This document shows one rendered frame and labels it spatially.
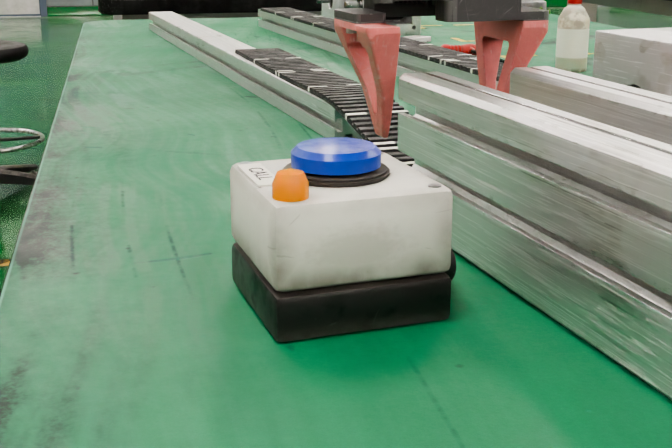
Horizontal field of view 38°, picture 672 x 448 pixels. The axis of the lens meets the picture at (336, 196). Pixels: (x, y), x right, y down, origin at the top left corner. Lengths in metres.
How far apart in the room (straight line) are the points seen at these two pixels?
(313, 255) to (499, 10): 0.27
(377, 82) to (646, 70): 0.19
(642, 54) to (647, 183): 0.33
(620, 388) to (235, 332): 0.16
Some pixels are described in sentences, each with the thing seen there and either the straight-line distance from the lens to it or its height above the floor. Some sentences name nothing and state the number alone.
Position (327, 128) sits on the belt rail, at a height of 0.79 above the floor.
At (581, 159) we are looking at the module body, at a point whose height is 0.86.
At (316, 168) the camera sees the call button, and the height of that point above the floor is 0.85.
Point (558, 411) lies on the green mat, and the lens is 0.36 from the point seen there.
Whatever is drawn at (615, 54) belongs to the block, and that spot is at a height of 0.86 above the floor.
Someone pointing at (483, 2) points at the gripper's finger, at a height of 0.90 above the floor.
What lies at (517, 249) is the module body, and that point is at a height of 0.80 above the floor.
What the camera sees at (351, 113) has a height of 0.81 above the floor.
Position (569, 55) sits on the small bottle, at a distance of 1.20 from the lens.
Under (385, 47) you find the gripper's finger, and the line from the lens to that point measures 0.59.
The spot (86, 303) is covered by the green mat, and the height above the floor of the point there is 0.78.
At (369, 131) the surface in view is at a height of 0.80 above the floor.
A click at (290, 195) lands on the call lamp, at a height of 0.84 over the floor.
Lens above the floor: 0.95
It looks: 15 degrees down
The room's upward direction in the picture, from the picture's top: straight up
